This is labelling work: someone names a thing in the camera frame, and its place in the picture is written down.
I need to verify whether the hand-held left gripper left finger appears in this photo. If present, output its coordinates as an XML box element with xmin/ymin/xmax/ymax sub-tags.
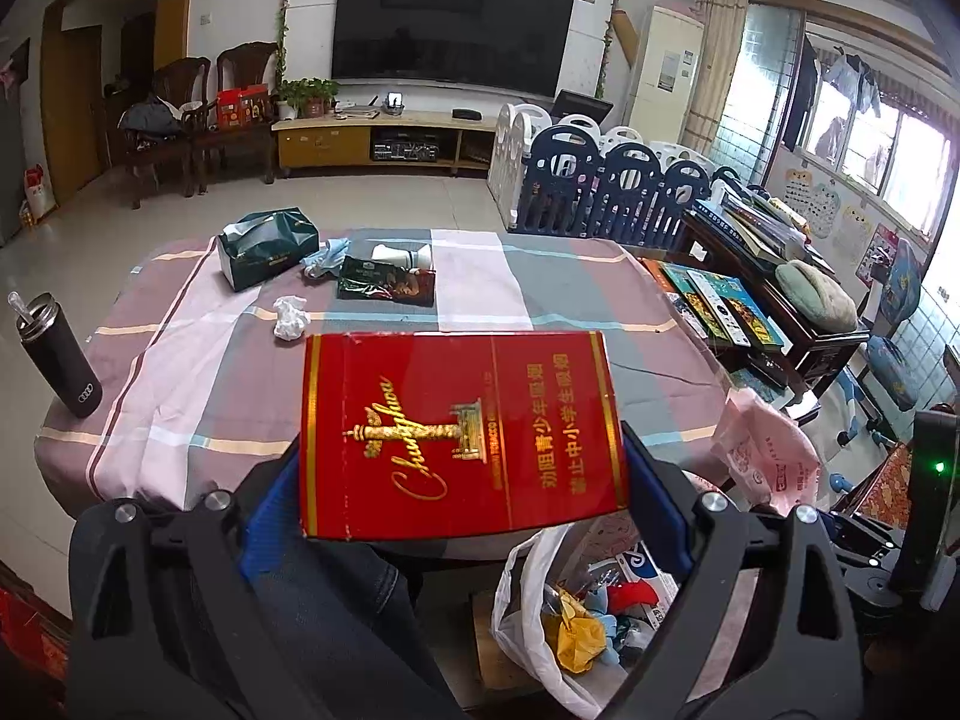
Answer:
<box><xmin>66</xmin><ymin>441</ymin><xmax>303</xmax><ymax>720</ymax></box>

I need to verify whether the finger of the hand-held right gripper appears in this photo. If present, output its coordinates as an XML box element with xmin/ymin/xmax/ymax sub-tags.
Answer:
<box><xmin>823</xmin><ymin>512</ymin><xmax>902</xmax><ymax>602</ymax></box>

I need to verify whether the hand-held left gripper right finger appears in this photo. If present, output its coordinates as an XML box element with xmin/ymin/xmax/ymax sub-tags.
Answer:
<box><xmin>622</xmin><ymin>421</ymin><xmax>871</xmax><ymax>720</ymax></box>

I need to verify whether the white plastic bag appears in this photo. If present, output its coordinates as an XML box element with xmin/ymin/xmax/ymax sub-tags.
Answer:
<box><xmin>491</xmin><ymin>517</ymin><xmax>703</xmax><ymax>718</ymax></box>

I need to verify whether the red cigarette carton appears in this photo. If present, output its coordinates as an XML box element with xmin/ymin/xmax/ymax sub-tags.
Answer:
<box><xmin>298</xmin><ymin>330</ymin><xmax>631</xmax><ymax>543</ymax></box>

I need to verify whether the blue white snack packet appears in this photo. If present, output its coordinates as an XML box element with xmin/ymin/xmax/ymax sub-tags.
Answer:
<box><xmin>613</xmin><ymin>538</ymin><xmax>680</xmax><ymax>617</ymax></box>

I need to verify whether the pink plastic bag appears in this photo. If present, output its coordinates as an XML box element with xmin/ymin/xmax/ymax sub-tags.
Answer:
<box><xmin>708</xmin><ymin>388</ymin><xmax>823</xmax><ymax>520</ymax></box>

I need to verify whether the blue child chair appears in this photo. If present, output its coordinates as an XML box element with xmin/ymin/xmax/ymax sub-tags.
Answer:
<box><xmin>865</xmin><ymin>238</ymin><xmax>929</xmax><ymax>415</ymax></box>

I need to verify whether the white crumpled tissue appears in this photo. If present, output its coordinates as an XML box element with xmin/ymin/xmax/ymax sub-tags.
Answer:
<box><xmin>271</xmin><ymin>295</ymin><xmax>311</xmax><ymax>341</ymax></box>

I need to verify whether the pile of children's books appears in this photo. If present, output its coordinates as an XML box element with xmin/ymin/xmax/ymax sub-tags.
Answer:
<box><xmin>637</xmin><ymin>180</ymin><xmax>837</xmax><ymax>407</ymax></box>

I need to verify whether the grey green round cushion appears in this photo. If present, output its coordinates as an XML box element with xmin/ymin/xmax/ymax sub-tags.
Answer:
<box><xmin>774</xmin><ymin>259</ymin><xmax>860</xmax><ymax>332</ymax></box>

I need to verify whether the dark green snack packet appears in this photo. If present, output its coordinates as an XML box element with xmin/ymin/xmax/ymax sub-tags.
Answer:
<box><xmin>335</xmin><ymin>255</ymin><xmax>438</xmax><ymax>308</ymax></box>

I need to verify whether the black tumbler with straw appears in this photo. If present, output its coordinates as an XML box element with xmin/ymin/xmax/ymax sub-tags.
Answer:
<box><xmin>7</xmin><ymin>291</ymin><xmax>104</xmax><ymax>419</ymax></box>

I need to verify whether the green tissue box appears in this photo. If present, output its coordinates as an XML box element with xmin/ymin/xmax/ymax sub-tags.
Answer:
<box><xmin>217</xmin><ymin>210</ymin><xmax>320</xmax><ymax>293</ymax></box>

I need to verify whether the blue crumpled wrapper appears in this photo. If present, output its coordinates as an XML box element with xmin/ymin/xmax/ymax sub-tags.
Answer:
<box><xmin>301</xmin><ymin>236</ymin><xmax>353</xmax><ymax>281</ymax></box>

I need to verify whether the blue white baby playpen fence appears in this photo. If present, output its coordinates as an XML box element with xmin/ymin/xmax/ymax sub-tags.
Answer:
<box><xmin>486</xmin><ymin>100</ymin><xmax>760</xmax><ymax>250</ymax></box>

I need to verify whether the yellow wooden television cabinet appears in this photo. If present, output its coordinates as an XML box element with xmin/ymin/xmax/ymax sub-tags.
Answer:
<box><xmin>271</xmin><ymin>108</ymin><xmax>500</xmax><ymax>178</ymax></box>

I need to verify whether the black stereo receiver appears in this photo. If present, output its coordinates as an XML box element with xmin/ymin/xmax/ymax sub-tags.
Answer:
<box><xmin>370</xmin><ymin>140</ymin><xmax>440</xmax><ymax>164</ymax></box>

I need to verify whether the white red shopping bag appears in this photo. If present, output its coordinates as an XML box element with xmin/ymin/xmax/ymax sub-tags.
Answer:
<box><xmin>22</xmin><ymin>163</ymin><xmax>58</xmax><ymax>224</ymax></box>

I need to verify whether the black monitor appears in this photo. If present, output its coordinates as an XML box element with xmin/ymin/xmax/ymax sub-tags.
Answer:
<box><xmin>551</xmin><ymin>88</ymin><xmax>615</xmax><ymax>123</ymax></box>

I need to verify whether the red gift box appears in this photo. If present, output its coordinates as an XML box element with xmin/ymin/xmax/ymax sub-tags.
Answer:
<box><xmin>216</xmin><ymin>84</ymin><xmax>272</xmax><ymax>129</ymax></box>

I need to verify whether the dark bag on armchair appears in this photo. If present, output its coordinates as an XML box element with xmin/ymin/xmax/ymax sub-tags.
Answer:
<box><xmin>119</xmin><ymin>97</ymin><xmax>185</xmax><ymax>138</ymax></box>

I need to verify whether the green potted plant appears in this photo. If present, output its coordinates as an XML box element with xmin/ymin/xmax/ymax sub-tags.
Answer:
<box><xmin>275</xmin><ymin>76</ymin><xmax>341</xmax><ymax>121</ymax></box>

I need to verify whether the white standing air conditioner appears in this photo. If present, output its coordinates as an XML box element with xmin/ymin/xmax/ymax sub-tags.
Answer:
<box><xmin>623</xmin><ymin>5</ymin><xmax>707</xmax><ymax>149</ymax></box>

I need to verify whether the hanging laundry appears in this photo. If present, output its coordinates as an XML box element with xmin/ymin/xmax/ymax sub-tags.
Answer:
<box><xmin>793</xmin><ymin>36</ymin><xmax>884</xmax><ymax>137</ymax></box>

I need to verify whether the beige curtain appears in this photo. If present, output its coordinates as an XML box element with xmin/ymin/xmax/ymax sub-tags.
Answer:
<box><xmin>679</xmin><ymin>0</ymin><xmax>752</xmax><ymax>160</ymax></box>

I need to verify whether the green ivy garland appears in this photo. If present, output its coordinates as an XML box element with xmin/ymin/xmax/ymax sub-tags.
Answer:
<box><xmin>598</xmin><ymin>0</ymin><xmax>632</xmax><ymax>95</ymax></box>
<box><xmin>274</xmin><ymin>0</ymin><xmax>299</xmax><ymax>92</ymax></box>

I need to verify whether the large black television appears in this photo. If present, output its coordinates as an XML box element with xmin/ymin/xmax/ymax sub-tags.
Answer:
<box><xmin>331</xmin><ymin>0</ymin><xmax>578</xmax><ymax>98</ymax></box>

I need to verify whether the children's wall poster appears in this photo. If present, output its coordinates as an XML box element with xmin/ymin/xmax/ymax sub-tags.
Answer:
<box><xmin>783</xmin><ymin>165</ymin><xmax>842</xmax><ymax>239</ymax></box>

